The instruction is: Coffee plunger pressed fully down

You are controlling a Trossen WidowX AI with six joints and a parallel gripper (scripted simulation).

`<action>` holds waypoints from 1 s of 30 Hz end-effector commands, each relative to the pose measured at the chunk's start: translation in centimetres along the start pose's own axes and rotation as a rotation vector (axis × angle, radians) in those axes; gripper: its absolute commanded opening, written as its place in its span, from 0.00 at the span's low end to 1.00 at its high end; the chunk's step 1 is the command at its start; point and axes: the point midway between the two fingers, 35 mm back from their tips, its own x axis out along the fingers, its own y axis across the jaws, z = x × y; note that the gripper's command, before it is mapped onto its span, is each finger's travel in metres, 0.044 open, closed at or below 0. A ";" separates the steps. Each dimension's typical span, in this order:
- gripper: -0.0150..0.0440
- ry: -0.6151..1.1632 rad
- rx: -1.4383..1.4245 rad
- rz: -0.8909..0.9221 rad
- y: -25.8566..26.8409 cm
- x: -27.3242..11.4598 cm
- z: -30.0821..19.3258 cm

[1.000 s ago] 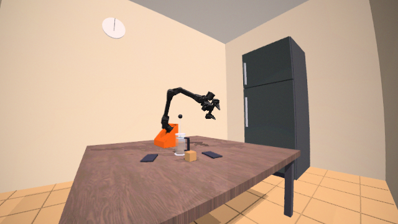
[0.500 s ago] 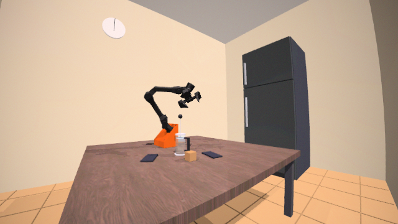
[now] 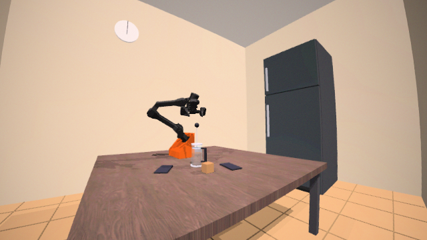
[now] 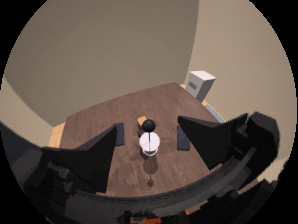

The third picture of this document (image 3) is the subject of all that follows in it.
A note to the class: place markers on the white french press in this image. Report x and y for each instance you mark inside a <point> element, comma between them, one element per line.
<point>196,153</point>

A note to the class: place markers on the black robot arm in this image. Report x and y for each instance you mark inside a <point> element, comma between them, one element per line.
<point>192,101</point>

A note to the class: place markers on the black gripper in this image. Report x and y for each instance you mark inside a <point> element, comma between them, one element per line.
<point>192,110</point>

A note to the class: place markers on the dark grey flat rectangle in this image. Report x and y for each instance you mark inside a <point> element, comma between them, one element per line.
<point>163,169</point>
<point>230,166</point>

